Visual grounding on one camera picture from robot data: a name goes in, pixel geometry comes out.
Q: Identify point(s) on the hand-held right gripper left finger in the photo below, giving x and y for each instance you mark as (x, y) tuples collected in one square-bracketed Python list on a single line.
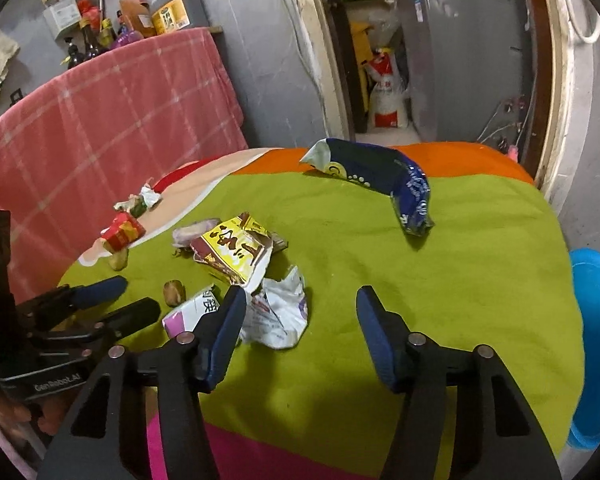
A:
[(225, 330)]

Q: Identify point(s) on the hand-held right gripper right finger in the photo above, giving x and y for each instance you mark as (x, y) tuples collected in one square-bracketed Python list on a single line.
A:
[(380, 340)]

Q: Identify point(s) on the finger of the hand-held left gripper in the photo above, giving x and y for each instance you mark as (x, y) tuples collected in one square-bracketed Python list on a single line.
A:
[(97, 290), (135, 312)]

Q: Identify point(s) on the blue plastic bucket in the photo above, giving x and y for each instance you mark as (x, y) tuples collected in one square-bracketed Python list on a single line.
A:
[(595, 310)]

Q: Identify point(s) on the person's left hand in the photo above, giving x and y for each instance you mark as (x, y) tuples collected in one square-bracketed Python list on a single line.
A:
[(20, 412)]

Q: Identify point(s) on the small red carton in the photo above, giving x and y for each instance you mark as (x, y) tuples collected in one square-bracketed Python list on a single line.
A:
[(122, 230)]

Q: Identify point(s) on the yellow brown snack bag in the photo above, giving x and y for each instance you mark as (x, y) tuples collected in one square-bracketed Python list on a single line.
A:
[(230, 252)]

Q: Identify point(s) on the colourful green orange blanket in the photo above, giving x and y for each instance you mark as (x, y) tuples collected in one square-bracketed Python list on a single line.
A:
[(330, 260)]

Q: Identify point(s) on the crumpled green white wrapper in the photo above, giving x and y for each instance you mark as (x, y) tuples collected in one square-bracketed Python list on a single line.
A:
[(142, 200)]

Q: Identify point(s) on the dark blue snack bag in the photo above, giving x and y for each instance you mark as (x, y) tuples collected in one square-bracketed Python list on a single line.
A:
[(380, 165)]

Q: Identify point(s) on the pink plaid blanket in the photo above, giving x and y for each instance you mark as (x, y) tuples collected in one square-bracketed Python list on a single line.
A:
[(105, 110)]

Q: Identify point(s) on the dark glass bottle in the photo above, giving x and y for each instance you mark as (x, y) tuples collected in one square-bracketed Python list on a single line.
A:
[(93, 42), (73, 55)]

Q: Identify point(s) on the white red sack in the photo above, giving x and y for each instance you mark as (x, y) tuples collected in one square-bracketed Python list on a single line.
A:
[(387, 100)]

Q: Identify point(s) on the purple bottle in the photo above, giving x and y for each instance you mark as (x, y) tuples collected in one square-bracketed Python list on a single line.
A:
[(126, 38)]

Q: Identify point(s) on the dry branches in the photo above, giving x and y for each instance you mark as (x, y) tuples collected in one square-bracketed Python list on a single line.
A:
[(505, 110)]

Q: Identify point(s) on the cardboard box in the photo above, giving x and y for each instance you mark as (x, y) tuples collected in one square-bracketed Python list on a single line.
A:
[(62, 15)]

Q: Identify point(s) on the orange bottle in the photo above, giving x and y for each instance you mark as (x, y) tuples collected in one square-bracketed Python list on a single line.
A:
[(137, 17)]

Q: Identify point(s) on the red bag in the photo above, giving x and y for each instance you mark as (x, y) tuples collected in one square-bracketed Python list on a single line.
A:
[(87, 10)]

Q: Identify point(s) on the grey refrigerator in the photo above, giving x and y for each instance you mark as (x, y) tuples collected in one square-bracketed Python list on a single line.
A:
[(460, 60)]

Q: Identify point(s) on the large oil bottle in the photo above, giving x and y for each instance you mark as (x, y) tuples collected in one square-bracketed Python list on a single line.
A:
[(177, 10)]

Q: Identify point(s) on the dark wooden door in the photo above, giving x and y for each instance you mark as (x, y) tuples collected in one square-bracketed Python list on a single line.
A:
[(332, 35)]

